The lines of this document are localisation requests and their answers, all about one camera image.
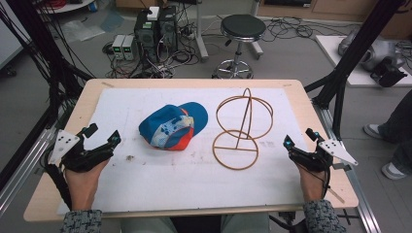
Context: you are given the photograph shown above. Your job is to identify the blue and orange baseball cap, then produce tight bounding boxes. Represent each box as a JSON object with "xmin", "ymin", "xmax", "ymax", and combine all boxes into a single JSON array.
[{"xmin": 138, "ymin": 101, "xmax": 209, "ymax": 151}]

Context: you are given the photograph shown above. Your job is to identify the tangle of floor cables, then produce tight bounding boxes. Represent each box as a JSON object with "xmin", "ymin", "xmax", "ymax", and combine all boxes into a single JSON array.
[{"xmin": 102, "ymin": 40, "xmax": 202, "ymax": 80}]

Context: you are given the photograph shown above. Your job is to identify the grey desk leg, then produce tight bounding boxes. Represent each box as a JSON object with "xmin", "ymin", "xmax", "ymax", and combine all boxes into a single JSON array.
[{"xmin": 193, "ymin": 0, "xmax": 210, "ymax": 63}]

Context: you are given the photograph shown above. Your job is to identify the person's left hand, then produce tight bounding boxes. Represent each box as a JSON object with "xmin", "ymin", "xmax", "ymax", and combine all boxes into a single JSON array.
[{"xmin": 64, "ymin": 158, "xmax": 111, "ymax": 212}]

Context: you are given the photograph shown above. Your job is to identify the clear tape strip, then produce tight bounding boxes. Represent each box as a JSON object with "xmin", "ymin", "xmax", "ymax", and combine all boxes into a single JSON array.
[{"xmin": 326, "ymin": 187, "xmax": 346, "ymax": 205}]

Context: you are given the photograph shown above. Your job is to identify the aluminium rail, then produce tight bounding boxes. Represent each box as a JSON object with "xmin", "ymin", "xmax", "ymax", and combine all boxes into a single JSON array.
[
  {"xmin": 0, "ymin": 127, "xmax": 56, "ymax": 216},
  {"xmin": 312, "ymin": 99, "xmax": 383, "ymax": 233}
]

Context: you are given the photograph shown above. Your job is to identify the black device on board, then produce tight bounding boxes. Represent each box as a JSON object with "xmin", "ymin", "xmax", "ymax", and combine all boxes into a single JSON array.
[{"xmin": 369, "ymin": 57, "xmax": 409, "ymax": 88}]

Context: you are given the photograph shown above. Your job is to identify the black computer tower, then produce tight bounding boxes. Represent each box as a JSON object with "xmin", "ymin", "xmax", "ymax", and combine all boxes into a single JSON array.
[
  {"xmin": 157, "ymin": 5, "xmax": 179, "ymax": 54},
  {"xmin": 133, "ymin": 9, "xmax": 160, "ymax": 63}
]

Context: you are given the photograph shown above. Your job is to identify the white box on computer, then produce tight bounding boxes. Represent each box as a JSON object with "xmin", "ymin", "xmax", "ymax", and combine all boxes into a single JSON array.
[{"xmin": 147, "ymin": 6, "xmax": 160, "ymax": 21}]

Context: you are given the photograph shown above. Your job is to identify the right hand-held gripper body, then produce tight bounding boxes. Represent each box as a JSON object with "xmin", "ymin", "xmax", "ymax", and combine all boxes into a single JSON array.
[{"xmin": 289, "ymin": 139, "xmax": 359, "ymax": 173}]

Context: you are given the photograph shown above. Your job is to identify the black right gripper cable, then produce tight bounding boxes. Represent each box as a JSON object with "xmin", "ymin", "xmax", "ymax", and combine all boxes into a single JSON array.
[{"xmin": 295, "ymin": 161, "xmax": 332, "ymax": 199}]

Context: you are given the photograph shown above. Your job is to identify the white floor board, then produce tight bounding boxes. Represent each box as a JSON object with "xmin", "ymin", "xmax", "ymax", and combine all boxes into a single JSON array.
[{"xmin": 315, "ymin": 34, "xmax": 412, "ymax": 88}]

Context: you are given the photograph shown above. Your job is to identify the loose black floor cables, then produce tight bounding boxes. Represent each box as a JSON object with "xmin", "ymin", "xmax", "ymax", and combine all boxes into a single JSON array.
[{"xmin": 261, "ymin": 16, "xmax": 358, "ymax": 44}]

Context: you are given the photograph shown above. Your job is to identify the black cable bundle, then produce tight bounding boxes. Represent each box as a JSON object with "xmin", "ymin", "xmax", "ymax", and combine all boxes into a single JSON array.
[{"xmin": 0, "ymin": 0, "xmax": 95, "ymax": 108}]

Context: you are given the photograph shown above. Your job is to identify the black round stool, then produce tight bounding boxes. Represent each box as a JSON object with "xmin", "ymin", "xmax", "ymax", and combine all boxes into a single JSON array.
[{"xmin": 212, "ymin": 14, "xmax": 267, "ymax": 80}]

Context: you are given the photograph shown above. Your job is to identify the person's legs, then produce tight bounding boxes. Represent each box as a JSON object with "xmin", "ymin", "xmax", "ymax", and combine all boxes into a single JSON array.
[
  {"xmin": 120, "ymin": 213, "xmax": 270, "ymax": 233},
  {"xmin": 377, "ymin": 90, "xmax": 412, "ymax": 171}
]

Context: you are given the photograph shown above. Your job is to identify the white table mat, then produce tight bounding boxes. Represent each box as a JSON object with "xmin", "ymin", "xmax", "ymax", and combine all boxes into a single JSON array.
[{"xmin": 57, "ymin": 86, "xmax": 309, "ymax": 216}]

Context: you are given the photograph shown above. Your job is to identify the white round table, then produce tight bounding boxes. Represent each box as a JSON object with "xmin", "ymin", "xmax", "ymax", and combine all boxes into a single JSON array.
[{"xmin": 36, "ymin": 0, "xmax": 95, "ymax": 15}]

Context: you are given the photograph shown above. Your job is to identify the tan wire hat stand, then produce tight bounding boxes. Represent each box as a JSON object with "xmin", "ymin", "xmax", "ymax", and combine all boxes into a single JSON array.
[{"xmin": 212, "ymin": 87, "xmax": 275, "ymax": 171}]

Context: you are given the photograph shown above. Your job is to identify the black metal frame post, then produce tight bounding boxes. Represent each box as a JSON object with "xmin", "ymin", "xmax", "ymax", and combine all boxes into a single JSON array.
[
  {"xmin": 304, "ymin": 0, "xmax": 410, "ymax": 141},
  {"xmin": 0, "ymin": 0, "xmax": 95, "ymax": 190}
]

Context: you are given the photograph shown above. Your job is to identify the grey bench power supply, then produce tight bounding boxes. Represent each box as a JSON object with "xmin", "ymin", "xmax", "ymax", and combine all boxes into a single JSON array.
[
  {"xmin": 111, "ymin": 34, "xmax": 126, "ymax": 61},
  {"xmin": 121, "ymin": 34, "xmax": 137, "ymax": 61}
]

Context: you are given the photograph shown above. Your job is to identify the clear plastic sheet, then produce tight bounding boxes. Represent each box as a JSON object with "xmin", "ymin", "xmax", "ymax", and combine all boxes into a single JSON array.
[{"xmin": 60, "ymin": 18, "xmax": 107, "ymax": 43}]

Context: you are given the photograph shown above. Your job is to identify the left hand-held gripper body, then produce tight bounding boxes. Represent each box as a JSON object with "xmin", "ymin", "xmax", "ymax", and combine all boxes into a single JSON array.
[{"xmin": 48, "ymin": 129, "xmax": 115, "ymax": 173}]

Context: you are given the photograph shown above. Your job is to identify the white panel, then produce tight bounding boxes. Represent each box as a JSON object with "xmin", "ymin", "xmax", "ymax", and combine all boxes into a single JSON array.
[{"xmin": 0, "ymin": 0, "xmax": 26, "ymax": 70}]

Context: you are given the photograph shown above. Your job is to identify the grey robot shell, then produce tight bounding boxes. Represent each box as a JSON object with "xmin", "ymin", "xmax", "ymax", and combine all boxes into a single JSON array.
[{"xmin": 337, "ymin": 28, "xmax": 406, "ymax": 73}]

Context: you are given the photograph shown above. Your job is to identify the person's right hand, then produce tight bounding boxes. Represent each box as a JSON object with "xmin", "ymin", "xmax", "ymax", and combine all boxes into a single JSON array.
[{"xmin": 295, "ymin": 163, "xmax": 328, "ymax": 203}]

